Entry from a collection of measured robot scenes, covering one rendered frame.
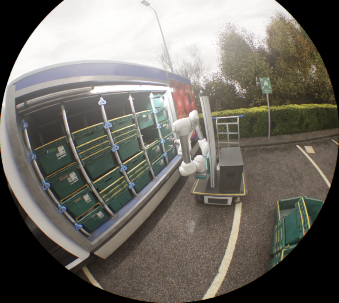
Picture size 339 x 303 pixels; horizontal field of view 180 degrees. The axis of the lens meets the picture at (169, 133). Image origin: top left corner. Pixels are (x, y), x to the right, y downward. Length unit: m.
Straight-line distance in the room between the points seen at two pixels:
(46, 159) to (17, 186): 0.44
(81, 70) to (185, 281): 2.50
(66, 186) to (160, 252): 1.41
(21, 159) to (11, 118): 0.31
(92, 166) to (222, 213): 1.93
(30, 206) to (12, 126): 0.65
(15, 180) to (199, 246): 2.09
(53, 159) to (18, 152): 0.38
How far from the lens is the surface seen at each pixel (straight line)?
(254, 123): 4.41
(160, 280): 1.75
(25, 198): 1.29
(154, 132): 2.05
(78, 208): 1.37
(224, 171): 1.54
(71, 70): 1.21
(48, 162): 1.21
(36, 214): 1.34
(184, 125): 1.13
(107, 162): 1.31
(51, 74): 1.18
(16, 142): 1.11
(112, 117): 3.54
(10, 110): 1.18
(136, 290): 1.87
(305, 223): 1.32
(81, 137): 1.20
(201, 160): 1.46
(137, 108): 2.22
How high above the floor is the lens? 1.68
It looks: 13 degrees down
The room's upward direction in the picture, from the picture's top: 13 degrees counter-clockwise
